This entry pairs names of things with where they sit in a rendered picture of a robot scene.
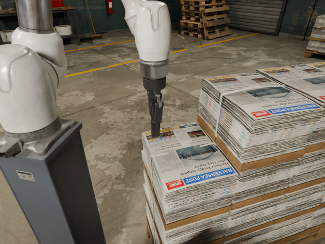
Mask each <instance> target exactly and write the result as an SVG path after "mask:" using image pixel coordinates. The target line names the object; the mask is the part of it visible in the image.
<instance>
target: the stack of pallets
mask: <svg viewBox="0 0 325 244"><path fill-rule="evenodd" d="M186 1H189V2H188V3H186ZM209 1H210V2H207V0H180V4H181V6H182V9H181V11H182V13H181V14H182V20H180V30H181V35H185V34H189V36H191V37H193V36H198V38H204V28H203V21H202V19H203V18H202V15H201V10H203V9H208V8H217V7H218V5H221V6H222V7H225V6H226V5H227V3H225V0H220V2H219V3H216V0H209ZM187 6H189V8H187ZM208 6H211V7H208ZM187 12H190V13H187ZM211 15H214V14H211ZM211 15H206V16H211ZM187 17H190V18H187ZM213 20H214V19H211V20H207V21H213ZM185 22H187V23H185ZM210 28H214V26H212V27H208V29H210ZM214 32H215V31H212V32H208V33H209V34H210V33H214Z"/></svg>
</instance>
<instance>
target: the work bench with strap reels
mask: <svg viewBox="0 0 325 244"><path fill-rule="evenodd" d="M13 9H14V8H8V9H3V10H0V16H13V15H17V11H15V10H13ZM74 10H75V7H67V6H66V5H64V3H63V0H52V13H60V12H64V13H65V17H66V22H67V25H58V26H55V27H53V28H54V30H55V31H56V32H57V33H58V34H59V35H60V36H61V38H62V39H65V38H70V41H73V39H72V37H77V40H78V45H82V44H81V43H80V37H79V32H78V27H77V21H76V16H75V11H74ZM67 12H72V13H73V18H74V25H75V30H76V33H74V32H72V27H71V26H70V25H69V20H68V15H67ZM14 31H15V30H4V31H0V45H5V44H11V43H12V33H13V32H14Z"/></svg>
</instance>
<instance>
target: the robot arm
mask: <svg viewBox="0 0 325 244"><path fill-rule="evenodd" d="M121 1H122V3H123V5H124V8H125V18H124V19H125V20H126V22H127V24H128V27H129V29H130V31H131V33H132V35H134V37H135V43H136V47H137V50H138V53H139V58H140V60H139V62H140V74H141V76H142V77H143V86H144V88H145V89H146V90H147V94H148V107H149V115H150V116H151V117H150V118H151V136H152V137H159V136H160V123H162V115H163V106H164V102H161V98H162V93H161V90H162V89H164V88H165V87H166V76H167V75H168V62H169V59H168V57H169V51H170V48H171V18H170V14H169V10H168V7H167V5H166V4H165V3H164V2H161V1H156V0H121ZM15 2H16V9H17V17H18V23H19V27H18V28H16V30H15V31H14V32H13V33H12V43H11V44H5V45H0V123H1V125H2V127H3V129H4V132H5V134H4V135H2V136H1V137H0V157H1V158H2V159H7V158H9V157H11V156H12V155H14V154H16V153H18V152H19V151H21V152H26V153H32V154H34V155H36V156H42V155H45V154H46V153H47V152H48V150H49V149H50V147H51V146H52V145H53V144H54V143H56V142H57V141H58V140H59V139H60V138H61V137H62V136H63V135H64V134H65V133H66V132H67V131H68V130H69V129H71V128H73V127H74V126H75V121H74V120H64V119H60V118H59V115H58V112H57V106H56V99H57V89H58V88H59V86H60V85H61V83H62V81H63V79H64V77H65V75H66V71H67V60H66V57H65V52H64V46H63V40H62V38H61V36H60V35H59V34H58V33H57V32H56V31H55V30H54V28H53V14H52V0H15Z"/></svg>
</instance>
